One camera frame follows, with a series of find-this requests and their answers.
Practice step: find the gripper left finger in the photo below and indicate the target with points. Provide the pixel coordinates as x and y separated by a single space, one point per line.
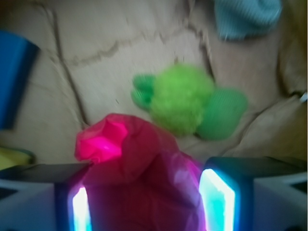
41 197

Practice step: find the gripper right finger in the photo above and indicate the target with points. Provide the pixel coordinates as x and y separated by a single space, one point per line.
255 194

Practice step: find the red paper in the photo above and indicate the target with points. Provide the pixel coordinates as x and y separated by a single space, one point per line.
139 179

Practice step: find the yellow sponge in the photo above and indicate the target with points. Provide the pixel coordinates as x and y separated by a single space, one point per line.
10 157

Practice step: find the green plush toy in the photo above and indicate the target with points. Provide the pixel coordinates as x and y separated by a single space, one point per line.
185 100

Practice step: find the blue wooden block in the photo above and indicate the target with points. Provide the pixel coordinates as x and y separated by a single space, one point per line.
17 55

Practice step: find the brown paper bag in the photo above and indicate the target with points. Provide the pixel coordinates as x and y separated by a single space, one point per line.
91 49

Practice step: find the light blue cloth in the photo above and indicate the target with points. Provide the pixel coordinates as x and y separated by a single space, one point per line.
239 19

